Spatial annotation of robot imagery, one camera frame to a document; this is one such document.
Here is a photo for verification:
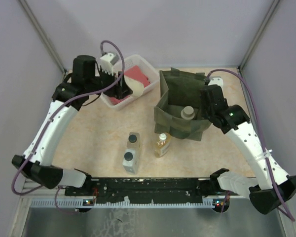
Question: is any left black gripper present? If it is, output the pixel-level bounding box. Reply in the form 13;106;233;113
86;66;133;100

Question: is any cream bottle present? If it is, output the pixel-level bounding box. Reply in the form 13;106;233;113
124;76;145;97
181;106;195;120

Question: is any olive green canvas bag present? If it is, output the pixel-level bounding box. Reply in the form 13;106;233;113
154;68;211;141

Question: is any clear square bottle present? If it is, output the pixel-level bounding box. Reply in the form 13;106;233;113
126;132;141;150
122;148;141;174

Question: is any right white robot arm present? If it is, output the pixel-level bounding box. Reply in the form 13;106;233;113
200;84;296;214

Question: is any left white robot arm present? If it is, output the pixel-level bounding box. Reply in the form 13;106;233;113
11;52;134;196

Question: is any red cloth in basket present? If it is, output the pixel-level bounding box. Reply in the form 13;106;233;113
109;66;150;105

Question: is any white plastic basket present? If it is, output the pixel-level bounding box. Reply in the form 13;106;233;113
100;54;159;110

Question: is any amber liquid bottle white cap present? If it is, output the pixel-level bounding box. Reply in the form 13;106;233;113
154;133;171;158

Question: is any clear square bottle front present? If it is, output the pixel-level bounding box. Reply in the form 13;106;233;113
122;148;141;174

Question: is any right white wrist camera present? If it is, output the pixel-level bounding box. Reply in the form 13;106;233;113
205;77;223;88

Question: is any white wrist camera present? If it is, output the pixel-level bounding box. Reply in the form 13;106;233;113
100;52;119;75
205;77;223;88

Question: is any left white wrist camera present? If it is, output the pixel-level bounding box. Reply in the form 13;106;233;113
100;52;119;75

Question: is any white slotted cable duct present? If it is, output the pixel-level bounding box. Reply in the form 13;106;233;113
30;197;228;209

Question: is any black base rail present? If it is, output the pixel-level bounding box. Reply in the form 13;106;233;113
65;177;227;203

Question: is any right aluminium frame post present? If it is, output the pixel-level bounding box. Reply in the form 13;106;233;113
238;0;282;73

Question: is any aluminium frame post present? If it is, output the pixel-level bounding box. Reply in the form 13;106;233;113
238;0;282;73
17;0;67;74

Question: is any left aluminium frame post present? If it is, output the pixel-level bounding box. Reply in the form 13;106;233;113
17;0;67;74

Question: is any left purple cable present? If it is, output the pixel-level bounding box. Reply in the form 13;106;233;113
11;40;125;215

